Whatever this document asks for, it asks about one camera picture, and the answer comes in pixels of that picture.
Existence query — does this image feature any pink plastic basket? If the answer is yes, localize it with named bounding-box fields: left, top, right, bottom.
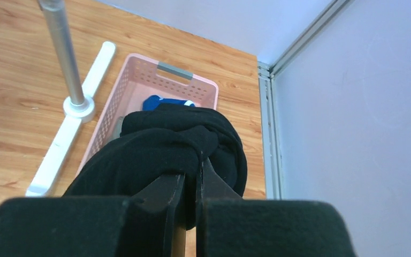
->
left=79, top=54, right=219, bottom=169

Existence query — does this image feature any grey white underwear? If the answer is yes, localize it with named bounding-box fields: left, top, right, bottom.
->
left=107, top=116, right=125, bottom=143

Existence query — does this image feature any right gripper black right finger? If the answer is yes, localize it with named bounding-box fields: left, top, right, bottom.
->
left=196, top=160, right=356, bottom=256

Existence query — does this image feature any blue underwear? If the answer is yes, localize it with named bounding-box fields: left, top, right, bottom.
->
left=142, top=95, right=195, bottom=111

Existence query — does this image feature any metal clothes rack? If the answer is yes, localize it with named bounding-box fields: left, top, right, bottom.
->
left=25, top=0, right=117, bottom=198

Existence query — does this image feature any black underwear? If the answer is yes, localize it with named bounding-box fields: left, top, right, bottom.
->
left=65, top=103, right=248, bottom=229

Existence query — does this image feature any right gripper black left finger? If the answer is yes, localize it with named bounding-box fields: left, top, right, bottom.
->
left=0, top=175, right=186, bottom=256

